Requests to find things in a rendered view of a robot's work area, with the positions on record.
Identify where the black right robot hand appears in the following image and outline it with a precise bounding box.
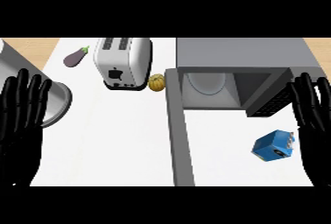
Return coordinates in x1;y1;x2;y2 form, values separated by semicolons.
287;72;331;187

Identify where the grey metal appliance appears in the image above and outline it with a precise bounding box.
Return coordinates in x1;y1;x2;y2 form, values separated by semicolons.
0;38;74;130

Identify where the white toaster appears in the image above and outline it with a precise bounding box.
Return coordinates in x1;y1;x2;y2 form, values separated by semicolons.
93;38;154;91

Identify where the purple eggplant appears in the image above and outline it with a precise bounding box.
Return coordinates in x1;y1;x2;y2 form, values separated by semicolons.
62;45;90;68

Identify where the grey microwave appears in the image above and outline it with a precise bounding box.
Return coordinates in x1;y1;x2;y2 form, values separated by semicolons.
175;38;331;118

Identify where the blue milk carton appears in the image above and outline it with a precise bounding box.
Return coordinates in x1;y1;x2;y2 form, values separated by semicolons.
251;129;297;163

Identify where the yellow squash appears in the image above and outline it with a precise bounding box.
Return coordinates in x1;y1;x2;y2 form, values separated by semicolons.
148;73;167;92

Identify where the grey microwave door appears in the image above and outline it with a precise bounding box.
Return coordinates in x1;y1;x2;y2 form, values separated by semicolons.
164;68;197;187

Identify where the white glass microwave plate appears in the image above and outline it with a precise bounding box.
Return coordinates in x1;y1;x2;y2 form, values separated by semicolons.
188;73;228;95

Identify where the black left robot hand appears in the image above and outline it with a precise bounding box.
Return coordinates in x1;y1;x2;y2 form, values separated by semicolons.
0;68;53;187

